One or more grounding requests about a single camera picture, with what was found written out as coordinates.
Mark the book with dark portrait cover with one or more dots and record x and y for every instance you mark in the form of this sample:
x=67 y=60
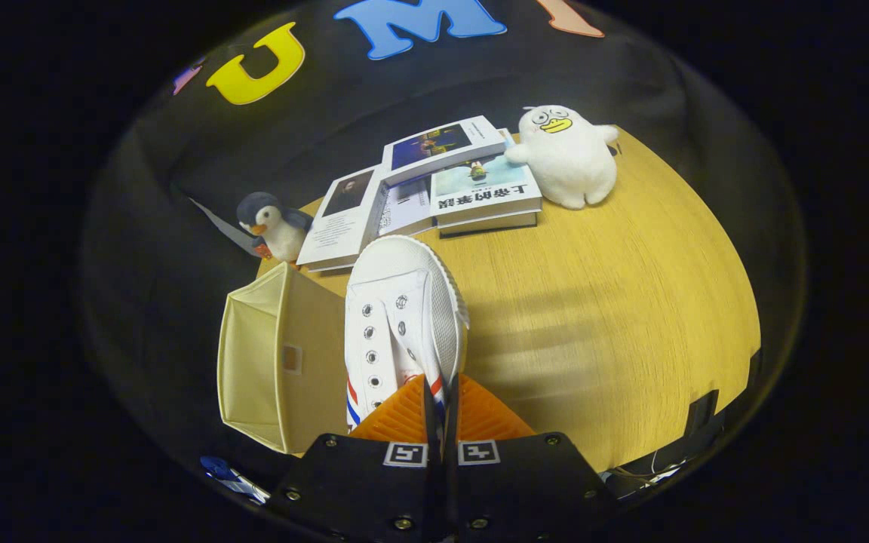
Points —
x=340 y=226

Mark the white canvas shoe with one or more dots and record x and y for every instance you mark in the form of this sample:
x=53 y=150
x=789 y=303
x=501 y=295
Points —
x=404 y=286

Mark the book with teal cover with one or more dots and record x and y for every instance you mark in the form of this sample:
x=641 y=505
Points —
x=480 y=188

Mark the black clamp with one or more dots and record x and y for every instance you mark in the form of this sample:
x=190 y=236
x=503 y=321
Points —
x=704 y=411

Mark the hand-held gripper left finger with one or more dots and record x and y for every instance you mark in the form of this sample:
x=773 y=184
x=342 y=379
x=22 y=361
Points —
x=359 y=483

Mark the book with blue picture cover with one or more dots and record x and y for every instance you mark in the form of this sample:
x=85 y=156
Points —
x=434 y=143

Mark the blue and white object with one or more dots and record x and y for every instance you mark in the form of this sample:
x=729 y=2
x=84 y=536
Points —
x=216 y=466

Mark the beige fabric storage box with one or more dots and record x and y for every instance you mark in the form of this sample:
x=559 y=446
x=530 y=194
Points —
x=306 y=324

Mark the white duck plush toy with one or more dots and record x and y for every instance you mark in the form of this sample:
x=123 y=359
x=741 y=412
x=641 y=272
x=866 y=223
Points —
x=566 y=162

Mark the grey penguin plush toy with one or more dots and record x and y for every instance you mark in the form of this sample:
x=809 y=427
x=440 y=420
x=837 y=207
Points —
x=280 y=226

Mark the thick grey book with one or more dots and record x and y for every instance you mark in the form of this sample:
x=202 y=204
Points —
x=487 y=225

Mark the white book with text cover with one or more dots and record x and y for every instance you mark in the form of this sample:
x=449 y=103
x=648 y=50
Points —
x=408 y=211

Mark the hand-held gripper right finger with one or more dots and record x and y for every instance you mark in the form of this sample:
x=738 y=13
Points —
x=525 y=483

